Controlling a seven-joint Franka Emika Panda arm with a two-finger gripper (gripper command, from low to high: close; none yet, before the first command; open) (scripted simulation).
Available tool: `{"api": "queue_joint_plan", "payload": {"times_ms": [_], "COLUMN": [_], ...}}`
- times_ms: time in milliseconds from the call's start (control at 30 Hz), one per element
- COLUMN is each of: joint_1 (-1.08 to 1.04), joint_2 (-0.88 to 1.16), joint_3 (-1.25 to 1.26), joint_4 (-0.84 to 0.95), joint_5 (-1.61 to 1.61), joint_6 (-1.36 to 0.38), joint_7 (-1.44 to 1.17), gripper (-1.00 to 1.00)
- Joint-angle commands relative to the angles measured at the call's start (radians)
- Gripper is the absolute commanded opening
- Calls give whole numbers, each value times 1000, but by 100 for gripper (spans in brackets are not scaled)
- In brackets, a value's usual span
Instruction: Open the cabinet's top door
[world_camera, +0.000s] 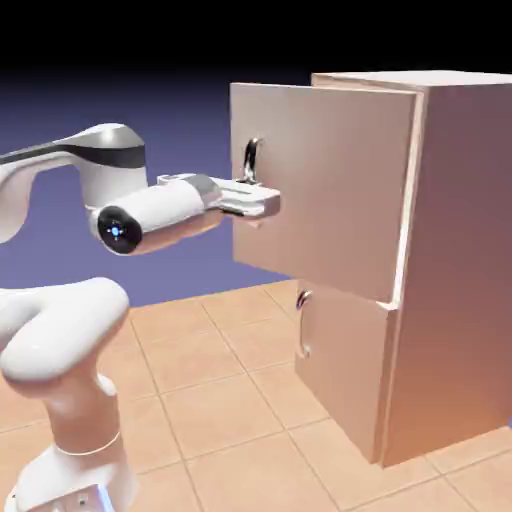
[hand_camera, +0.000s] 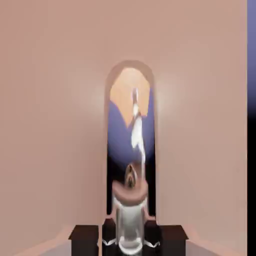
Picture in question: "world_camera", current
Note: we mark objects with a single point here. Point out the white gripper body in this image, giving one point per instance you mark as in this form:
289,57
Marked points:
250,200

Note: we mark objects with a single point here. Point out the small light wood cabinet door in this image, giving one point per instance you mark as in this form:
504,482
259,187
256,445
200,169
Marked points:
344,360

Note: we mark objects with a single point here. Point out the large light wood cabinet door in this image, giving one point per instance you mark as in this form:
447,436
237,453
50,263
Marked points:
320,180

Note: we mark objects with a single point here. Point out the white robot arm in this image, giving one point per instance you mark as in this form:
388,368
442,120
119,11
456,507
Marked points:
116,192

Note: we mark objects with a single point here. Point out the light wood cabinet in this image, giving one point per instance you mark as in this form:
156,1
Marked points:
452,260

